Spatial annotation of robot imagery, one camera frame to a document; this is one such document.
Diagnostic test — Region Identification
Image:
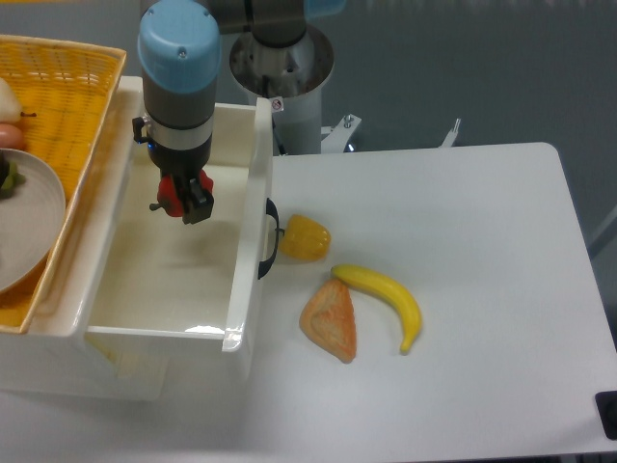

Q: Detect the red bell pepper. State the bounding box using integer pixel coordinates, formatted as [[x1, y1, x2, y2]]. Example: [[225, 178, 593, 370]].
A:
[[148, 170, 214, 218]]

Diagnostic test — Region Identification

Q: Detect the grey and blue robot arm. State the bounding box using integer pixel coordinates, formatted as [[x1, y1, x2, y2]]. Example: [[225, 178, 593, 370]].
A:
[[132, 1, 345, 224]]

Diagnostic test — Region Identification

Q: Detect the pink sausage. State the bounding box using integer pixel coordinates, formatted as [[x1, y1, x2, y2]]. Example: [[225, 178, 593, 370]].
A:
[[0, 123, 25, 150]]

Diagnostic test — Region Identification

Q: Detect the dark grapes bunch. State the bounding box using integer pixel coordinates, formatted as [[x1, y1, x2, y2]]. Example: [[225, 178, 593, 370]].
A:
[[0, 151, 26, 200]]

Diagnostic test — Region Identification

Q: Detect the open upper white drawer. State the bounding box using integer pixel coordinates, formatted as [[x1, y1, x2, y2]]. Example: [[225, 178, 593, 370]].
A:
[[87, 99, 273, 381]]

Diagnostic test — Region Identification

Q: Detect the black corner device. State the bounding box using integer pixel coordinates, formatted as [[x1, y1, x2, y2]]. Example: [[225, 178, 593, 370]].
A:
[[595, 391, 617, 441]]

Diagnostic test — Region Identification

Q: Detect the yellow bell pepper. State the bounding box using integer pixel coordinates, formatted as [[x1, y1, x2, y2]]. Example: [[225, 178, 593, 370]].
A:
[[276, 214, 332, 261]]

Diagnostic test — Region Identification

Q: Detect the white drawer cabinet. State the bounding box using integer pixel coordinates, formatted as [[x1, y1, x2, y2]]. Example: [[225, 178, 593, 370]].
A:
[[1, 76, 167, 400]]

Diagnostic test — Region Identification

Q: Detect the white pear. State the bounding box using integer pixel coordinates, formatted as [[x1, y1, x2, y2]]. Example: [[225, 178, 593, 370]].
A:
[[0, 78, 37, 123]]

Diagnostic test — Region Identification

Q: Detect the yellow woven basket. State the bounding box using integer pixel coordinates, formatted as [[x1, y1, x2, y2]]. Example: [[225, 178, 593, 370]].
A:
[[1, 35, 126, 335]]

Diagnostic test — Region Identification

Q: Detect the yellow banana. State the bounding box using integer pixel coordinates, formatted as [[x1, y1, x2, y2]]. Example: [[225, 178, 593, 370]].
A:
[[331, 264, 423, 355]]

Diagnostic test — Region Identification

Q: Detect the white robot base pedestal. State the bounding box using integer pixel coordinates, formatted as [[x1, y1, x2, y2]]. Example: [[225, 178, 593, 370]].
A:
[[229, 25, 335, 155]]

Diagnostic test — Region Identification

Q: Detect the white metal bracket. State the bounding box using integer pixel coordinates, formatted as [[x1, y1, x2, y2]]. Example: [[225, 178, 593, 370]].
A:
[[439, 118, 462, 149]]

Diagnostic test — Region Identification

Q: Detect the grey plate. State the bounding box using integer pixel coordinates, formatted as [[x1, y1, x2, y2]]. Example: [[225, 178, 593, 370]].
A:
[[1, 150, 66, 292]]

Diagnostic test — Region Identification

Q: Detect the black drawer handle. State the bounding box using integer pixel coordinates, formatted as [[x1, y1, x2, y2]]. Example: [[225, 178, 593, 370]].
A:
[[257, 198, 281, 280]]

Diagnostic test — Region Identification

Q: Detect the triangular toast slice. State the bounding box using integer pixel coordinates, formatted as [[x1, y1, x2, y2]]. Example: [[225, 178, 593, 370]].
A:
[[299, 279, 357, 364]]

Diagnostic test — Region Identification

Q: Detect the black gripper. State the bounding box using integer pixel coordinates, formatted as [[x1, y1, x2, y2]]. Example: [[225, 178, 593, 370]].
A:
[[132, 116, 214, 225]]

